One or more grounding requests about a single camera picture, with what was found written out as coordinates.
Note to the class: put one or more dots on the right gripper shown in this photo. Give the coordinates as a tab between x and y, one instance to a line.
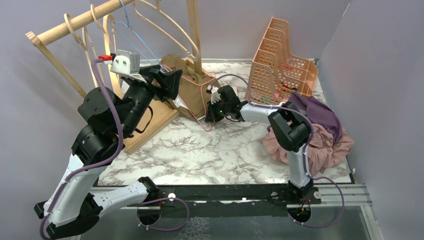
211	116

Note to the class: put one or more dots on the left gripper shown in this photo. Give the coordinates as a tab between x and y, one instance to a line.
169	82

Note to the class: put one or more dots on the brown skirt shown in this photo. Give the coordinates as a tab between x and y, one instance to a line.
192	88

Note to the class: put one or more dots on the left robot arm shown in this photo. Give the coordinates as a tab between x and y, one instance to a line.
73	210

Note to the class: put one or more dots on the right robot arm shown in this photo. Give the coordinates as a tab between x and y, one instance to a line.
291	129

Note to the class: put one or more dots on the pink skirt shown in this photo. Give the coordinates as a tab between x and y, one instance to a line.
323	151

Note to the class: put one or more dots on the wooden hanger leftmost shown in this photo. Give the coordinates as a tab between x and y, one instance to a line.
86	43

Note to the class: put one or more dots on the small white red box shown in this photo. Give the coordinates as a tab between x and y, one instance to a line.
235	89

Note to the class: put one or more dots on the wooden clothes rack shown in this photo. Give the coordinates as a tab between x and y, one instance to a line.
160	113

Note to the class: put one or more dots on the peach plastic file organizer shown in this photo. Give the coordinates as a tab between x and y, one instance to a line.
276	73

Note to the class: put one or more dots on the purple garment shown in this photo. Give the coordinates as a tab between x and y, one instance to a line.
318	113

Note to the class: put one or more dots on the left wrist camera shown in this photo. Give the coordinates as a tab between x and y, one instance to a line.
124	63

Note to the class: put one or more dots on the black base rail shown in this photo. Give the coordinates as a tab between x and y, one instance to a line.
227	200

